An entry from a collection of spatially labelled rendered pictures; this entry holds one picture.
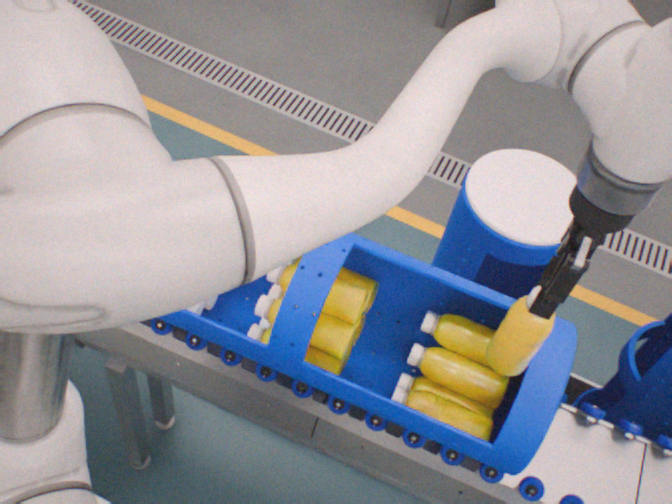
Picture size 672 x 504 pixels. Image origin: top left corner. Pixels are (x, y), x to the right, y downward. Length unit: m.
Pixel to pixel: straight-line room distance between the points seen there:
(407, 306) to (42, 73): 1.04
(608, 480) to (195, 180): 1.19
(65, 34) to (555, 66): 0.49
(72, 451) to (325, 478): 1.44
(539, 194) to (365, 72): 1.92
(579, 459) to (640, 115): 0.90
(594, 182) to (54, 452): 0.72
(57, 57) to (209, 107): 2.71
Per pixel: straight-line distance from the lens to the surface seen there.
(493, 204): 1.70
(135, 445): 2.25
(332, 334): 1.32
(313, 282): 1.25
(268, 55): 3.57
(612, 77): 0.81
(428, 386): 1.42
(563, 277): 0.96
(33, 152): 0.55
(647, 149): 0.81
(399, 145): 0.63
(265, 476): 2.40
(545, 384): 1.25
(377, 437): 1.47
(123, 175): 0.53
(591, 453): 1.58
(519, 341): 1.12
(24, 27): 0.63
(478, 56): 0.77
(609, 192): 0.87
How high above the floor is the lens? 2.25
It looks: 53 degrees down
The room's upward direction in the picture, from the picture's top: 12 degrees clockwise
